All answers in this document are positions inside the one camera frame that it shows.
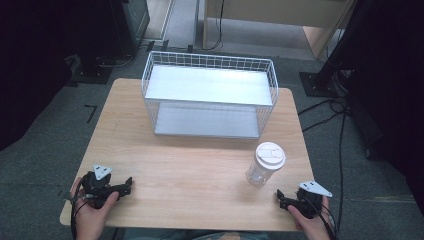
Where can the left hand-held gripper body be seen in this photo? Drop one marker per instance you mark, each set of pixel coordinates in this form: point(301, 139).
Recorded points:
point(95, 188)

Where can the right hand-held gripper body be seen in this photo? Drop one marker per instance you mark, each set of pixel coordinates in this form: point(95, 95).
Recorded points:
point(310, 200)

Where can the person's right hand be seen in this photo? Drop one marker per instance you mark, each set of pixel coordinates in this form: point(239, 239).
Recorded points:
point(311, 226)

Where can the person's left hand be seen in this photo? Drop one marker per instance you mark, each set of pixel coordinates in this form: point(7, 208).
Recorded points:
point(89, 220)

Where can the clear cup with white lid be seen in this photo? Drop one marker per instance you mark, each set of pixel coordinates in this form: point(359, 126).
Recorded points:
point(265, 165)

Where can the black metal stand with base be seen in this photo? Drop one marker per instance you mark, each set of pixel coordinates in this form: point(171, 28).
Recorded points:
point(321, 81)
point(91, 71)

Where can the dark curtain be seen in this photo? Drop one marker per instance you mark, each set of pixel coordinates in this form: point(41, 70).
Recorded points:
point(23, 66)

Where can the dark cabinet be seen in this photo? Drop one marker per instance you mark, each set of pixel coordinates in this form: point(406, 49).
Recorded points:
point(133, 20)

